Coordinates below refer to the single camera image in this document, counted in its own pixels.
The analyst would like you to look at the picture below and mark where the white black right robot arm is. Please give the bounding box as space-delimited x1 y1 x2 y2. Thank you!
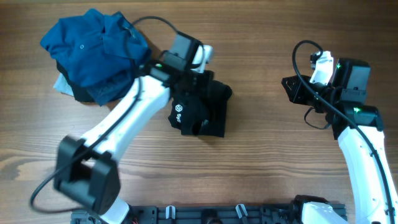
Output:
281 55 397 223

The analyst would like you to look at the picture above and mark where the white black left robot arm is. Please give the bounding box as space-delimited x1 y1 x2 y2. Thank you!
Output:
52 32 214 223

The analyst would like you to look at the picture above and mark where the folded dark navy garment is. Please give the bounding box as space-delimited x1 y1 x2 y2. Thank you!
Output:
79 55 148 106

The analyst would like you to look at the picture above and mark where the folded light grey garment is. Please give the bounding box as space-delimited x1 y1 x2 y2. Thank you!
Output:
53 73 74 96

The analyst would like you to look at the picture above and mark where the blue polo shirt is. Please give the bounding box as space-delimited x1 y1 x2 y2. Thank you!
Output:
40 9 152 87

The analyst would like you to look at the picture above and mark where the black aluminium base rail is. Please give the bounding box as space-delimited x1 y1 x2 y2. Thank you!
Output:
70 203 348 224

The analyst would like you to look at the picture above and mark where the folded black garment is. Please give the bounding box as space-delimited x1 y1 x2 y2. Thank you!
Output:
57 62 94 103

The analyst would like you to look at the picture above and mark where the black polo shirt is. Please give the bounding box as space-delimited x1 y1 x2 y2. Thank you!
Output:
168 80 233 138

